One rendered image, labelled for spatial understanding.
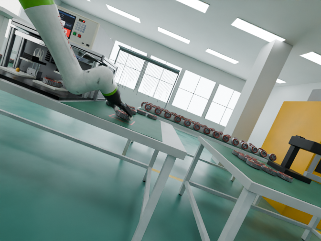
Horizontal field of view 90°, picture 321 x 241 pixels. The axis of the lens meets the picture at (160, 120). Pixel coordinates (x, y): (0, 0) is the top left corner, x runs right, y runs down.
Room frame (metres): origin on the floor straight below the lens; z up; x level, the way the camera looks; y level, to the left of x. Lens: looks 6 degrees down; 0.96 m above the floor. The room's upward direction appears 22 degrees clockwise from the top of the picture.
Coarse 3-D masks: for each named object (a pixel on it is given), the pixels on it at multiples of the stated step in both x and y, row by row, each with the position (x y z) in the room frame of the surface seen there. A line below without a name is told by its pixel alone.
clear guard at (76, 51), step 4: (44, 44) 0.93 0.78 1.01; (72, 48) 0.98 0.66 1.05; (76, 48) 0.99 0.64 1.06; (76, 52) 0.97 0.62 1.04; (80, 52) 0.98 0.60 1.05; (84, 52) 0.99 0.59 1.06; (76, 56) 0.95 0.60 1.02; (80, 56) 0.96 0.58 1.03; (88, 56) 1.15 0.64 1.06; (92, 56) 1.09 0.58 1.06; (96, 60) 1.19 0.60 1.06
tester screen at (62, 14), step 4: (60, 12) 1.20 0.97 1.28; (60, 16) 1.20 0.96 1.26; (64, 16) 1.21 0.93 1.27; (68, 16) 1.21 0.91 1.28; (72, 16) 1.21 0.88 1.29; (64, 20) 1.21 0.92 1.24; (68, 20) 1.21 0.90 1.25; (72, 20) 1.21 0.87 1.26; (72, 24) 1.21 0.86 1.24; (68, 28) 1.21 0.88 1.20
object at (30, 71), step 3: (30, 69) 1.19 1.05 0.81; (33, 69) 1.19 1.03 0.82; (27, 72) 1.19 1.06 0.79; (30, 72) 1.19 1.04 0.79; (33, 72) 1.19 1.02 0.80; (36, 72) 1.19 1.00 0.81; (39, 72) 1.21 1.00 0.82; (42, 72) 1.24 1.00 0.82; (33, 75) 1.19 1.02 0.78; (36, 75) 1.19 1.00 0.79; (39, 75) 1.22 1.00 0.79
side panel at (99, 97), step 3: (108, 66) 1.38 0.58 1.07; (111, 69) 1.51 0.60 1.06; (114, 72) 1.61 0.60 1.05; (114, 75) 1.61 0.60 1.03; (99, 90) 1.37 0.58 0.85; (99, 93) 1.43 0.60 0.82; (96, 96) 1.36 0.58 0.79; (99, 96) 1.45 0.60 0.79; (102, 96) 1.52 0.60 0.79; (93, 99) 1.36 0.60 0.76; (96, 99) 1.38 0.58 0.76; (99, 99) 1.45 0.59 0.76; (102, 99) 1.52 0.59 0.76
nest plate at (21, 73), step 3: (0, 66) 1.00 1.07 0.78; (3, 66) 1.04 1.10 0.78; (3, 69) 0.99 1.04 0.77; (6, 69) 1.00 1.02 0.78; (9, 69) 1.02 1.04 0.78; (12, 69) 1.07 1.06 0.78; (15, 69) 1.12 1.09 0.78; (12, 72) 1.00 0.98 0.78; (15, 72) 1.01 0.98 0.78; (18, 72) 1.05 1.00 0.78; (21, 72) 1.11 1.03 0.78; (18, 75) 1.00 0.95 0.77; (21, 75) 1.03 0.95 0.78; (24, 75) 1.05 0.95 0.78; (27, 75) 1.08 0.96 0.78; (30, 75) 1.13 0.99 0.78
